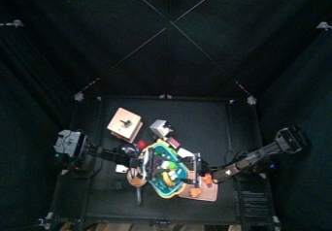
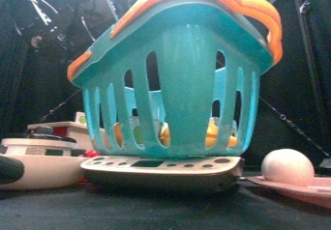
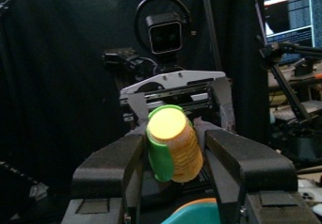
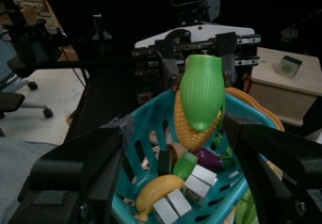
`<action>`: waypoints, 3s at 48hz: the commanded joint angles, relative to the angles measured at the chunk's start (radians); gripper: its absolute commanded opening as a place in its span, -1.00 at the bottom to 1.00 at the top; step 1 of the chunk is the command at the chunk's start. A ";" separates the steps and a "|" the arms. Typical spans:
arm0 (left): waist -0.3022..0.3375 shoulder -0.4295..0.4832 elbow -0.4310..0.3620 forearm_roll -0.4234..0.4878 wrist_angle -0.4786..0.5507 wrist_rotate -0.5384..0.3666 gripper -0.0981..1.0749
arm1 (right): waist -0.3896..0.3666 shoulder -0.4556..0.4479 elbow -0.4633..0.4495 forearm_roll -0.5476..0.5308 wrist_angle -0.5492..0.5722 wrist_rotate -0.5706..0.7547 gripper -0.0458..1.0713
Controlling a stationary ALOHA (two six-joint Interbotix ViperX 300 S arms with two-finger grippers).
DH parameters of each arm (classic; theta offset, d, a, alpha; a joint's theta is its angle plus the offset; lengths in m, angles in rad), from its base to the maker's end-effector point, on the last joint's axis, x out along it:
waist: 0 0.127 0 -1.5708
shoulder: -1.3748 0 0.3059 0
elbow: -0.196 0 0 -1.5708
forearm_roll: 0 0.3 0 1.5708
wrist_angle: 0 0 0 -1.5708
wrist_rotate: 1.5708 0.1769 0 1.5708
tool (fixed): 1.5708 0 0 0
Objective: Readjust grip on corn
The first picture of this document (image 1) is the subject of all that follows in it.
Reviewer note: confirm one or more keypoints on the white grey toy cube box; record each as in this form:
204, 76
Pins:
160, 128

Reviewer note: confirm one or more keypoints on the white toy cube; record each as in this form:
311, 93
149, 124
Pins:
173, 175

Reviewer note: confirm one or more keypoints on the small red toy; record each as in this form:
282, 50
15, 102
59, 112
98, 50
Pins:
142, 144

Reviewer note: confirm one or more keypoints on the orange toy food piece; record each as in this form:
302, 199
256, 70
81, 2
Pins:
208, 180
195, 192

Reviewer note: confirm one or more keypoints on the white flat toy block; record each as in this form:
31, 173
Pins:
185, 152

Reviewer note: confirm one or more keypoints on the small white toy block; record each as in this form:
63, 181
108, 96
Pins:
121, 168

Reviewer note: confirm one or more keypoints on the teal plastic bowl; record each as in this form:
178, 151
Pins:
166, 191

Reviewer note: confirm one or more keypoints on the yellow toy banana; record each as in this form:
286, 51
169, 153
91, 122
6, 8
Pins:
168, 180

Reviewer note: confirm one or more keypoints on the maroon toy block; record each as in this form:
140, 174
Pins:
174, 142

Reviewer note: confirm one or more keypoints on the purple white toy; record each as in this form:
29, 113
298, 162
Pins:
129, 149

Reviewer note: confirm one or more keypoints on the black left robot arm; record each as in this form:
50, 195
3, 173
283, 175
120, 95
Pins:
104, 153

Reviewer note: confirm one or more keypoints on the wooden box with black knob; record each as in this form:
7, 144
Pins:
125, 125

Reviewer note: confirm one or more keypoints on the pink cutting board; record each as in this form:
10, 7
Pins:
208, 194

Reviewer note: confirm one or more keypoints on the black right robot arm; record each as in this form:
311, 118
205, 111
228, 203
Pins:
259, 152

